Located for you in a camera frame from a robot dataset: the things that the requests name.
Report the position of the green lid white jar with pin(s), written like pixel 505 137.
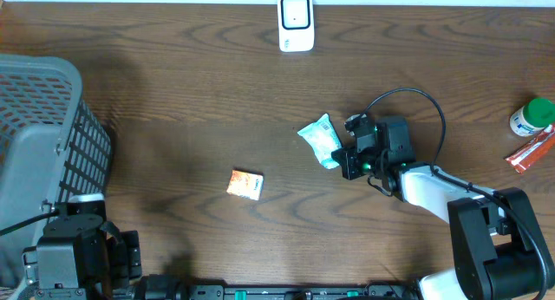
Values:
pixel 533 117

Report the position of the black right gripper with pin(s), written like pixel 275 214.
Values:
pixel 346 158

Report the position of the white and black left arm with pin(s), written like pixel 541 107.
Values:
pixel 82 255

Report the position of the white barcode scanner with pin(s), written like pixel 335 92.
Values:
pixel 296 25

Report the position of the orange small packet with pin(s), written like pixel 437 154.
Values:
pixel 245 185

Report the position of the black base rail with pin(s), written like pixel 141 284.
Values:
pixel 219 292

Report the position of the red snack bar wrapper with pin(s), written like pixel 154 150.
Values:
pixel 522 159

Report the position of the teal wet wipes pack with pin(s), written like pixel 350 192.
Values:
pixel 323 139

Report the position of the grey plastic basket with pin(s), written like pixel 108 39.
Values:
pixel 52 148

